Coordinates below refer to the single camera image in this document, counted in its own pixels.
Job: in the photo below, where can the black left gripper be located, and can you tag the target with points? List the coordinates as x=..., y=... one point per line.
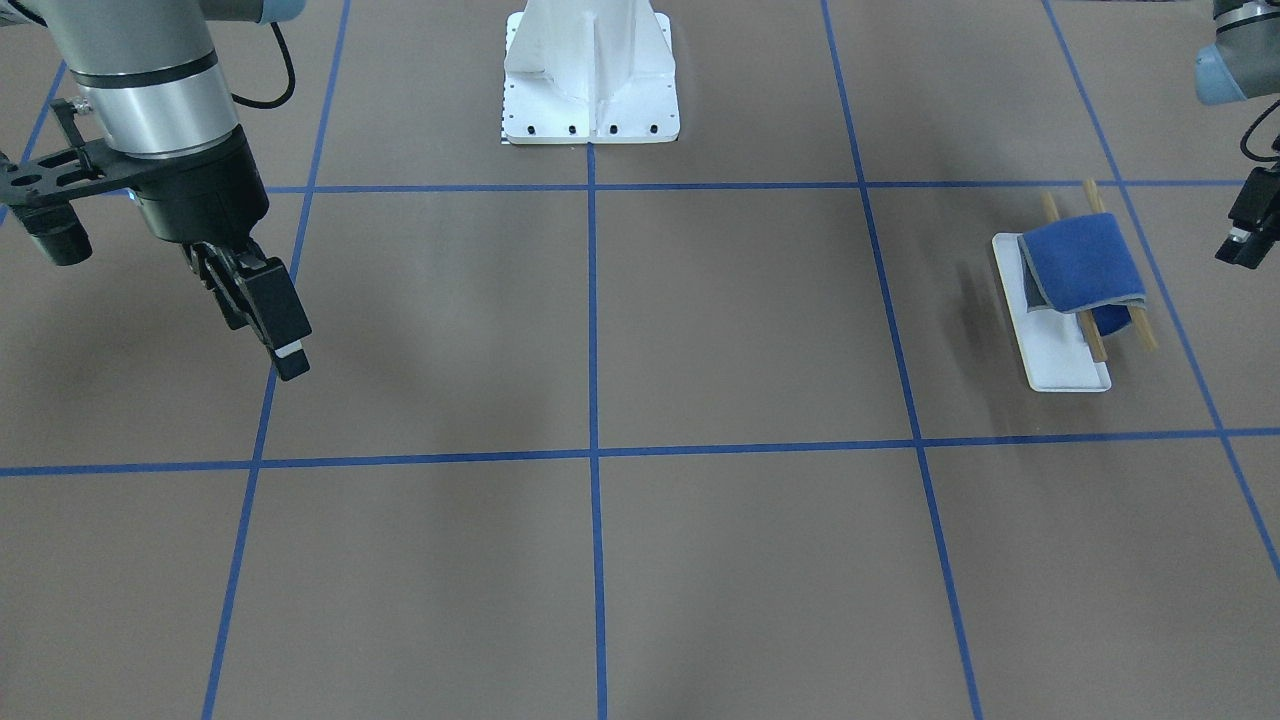
x=1253, y=218

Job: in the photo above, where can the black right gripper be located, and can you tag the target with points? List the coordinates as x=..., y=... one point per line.
x=197, y=195

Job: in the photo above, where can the blue towel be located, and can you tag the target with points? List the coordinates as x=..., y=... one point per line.
x=1082, y=264

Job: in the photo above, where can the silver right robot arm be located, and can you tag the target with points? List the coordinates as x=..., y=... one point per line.
x=154, y=116

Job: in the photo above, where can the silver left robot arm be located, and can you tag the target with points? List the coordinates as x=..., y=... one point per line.
x=1242, y=63

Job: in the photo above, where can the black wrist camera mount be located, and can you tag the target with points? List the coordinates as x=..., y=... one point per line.
x=40, y=192

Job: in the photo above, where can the white pedestal column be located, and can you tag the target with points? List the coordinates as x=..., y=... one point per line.
x=589, y=72

